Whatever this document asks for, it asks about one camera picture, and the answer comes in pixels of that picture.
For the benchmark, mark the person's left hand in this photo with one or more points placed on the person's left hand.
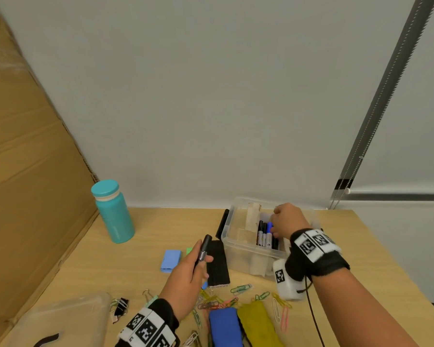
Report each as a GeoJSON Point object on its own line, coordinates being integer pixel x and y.
{"type": "Point", "coordinates": [182, 281]}

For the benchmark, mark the person's right hand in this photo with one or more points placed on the person's right hand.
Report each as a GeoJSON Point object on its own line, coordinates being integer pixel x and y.
{"type": "Point", "coordinates": [293, 218]}

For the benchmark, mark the person's left thumb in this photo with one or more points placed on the person's left thumb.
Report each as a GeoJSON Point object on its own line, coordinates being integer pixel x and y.
{"type": "Point", "coordinates": [206, 260]}

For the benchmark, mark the person's right fingers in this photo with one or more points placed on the person's right fingers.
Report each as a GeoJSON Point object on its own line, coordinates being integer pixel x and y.
{"type": "Point", "coordinates": [277, 230]}

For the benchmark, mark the black marker with grey band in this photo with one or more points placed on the black marker with grey band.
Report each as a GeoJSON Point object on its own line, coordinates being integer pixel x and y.
{"type": "Point", "coordinates": [202, 251]}

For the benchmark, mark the person's right forearm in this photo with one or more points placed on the person's right forearm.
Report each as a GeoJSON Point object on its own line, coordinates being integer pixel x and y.
{"type": "Point", "coordinates": [358, 307]}

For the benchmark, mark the blue marker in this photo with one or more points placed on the blue marker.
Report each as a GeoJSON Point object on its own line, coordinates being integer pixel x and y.
{"type": "Point", "coordinates": [269, 237]}

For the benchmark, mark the black felt board eraser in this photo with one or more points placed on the black felt board eraser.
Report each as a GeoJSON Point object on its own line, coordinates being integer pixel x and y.
{"type": "Point", "coordinates": [217, 263]}

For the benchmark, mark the short black marker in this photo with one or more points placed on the short black marker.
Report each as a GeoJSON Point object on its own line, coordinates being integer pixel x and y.
{"type": "Point", "coordinates": [275, 243]}

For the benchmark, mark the black marker with white label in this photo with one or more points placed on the black marker with white label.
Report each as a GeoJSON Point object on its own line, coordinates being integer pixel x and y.
{"type": "Point", "coordinates": [260, 233]}
{"type": "Point", "coordinates": [264, 236]}

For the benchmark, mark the green rubber eraser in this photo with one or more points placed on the green rubber eraser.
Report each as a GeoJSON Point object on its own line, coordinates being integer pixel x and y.
{"type": "Point", "coordinates": [188, 251]}

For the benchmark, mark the pale wooden block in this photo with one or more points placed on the pale wooden block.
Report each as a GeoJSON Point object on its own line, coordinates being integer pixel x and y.
{"type": "Point", "coordinates": [254, 216]}

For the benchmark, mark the light blue rubber eraser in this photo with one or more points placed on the light blue rubber eraser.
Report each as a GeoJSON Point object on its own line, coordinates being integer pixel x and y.
{"type": "Point", "coordinates": [171, 261]}

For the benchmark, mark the clear plastic storage box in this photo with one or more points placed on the clear plastic storage box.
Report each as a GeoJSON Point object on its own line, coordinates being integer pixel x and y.
{"type": "Point", "coordinates": [242, 249]}

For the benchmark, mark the plain black marker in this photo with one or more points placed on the plain black marker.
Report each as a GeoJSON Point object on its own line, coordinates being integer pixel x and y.
{"type": "Point", "coordinates": [223, 222]}

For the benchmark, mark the pile of coloured paper clips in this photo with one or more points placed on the pile of coloured paper clips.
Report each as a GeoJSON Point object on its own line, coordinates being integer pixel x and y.
{"type": "Point", "coordinates": [217, 303]}

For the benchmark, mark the green binder clip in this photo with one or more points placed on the green binder clip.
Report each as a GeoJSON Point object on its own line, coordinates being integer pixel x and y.
{"type": "Point", "coordinates": [150, 298]}

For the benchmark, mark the blue felt board eraser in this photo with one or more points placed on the blue felt board eraser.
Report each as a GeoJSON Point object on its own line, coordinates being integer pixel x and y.
{"type": "Point", "coordinates": [224, 327]}

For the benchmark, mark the yellow felt board eraser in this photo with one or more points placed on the yellow felt board eraser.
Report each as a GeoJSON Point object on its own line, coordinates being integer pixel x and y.
{"type": "Point", "coordinates": [258, 325]}

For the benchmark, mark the black binder clip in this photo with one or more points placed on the black binder clip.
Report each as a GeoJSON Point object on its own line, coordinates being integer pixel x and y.
{"type": "Point", "coordinates": [121, 307]}

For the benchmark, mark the teal water bottle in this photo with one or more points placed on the teal water bottle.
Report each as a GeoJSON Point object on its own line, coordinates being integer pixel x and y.
{"type": "Point", "coordinates": [115, 216]}

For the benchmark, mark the clear plastic box lid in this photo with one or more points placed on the clear plastic box lid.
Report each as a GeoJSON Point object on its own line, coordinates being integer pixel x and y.
{"type": "Point", "coordinates": [65, 321]}

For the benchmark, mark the large brown cardboard box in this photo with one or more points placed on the large brown cardboard box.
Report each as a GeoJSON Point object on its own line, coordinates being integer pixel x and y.
{"type": "Point", "coordinates": [25, 177]}

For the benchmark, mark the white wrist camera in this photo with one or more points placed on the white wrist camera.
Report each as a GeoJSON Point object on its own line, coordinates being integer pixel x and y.
{"type": "Point", "coordinates": [287, 281]}

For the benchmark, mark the grey blind bottom rail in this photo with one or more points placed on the grey blind bottom rail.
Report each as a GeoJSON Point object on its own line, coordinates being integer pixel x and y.
{"type": "Point", "coordinates": [394, 196]}

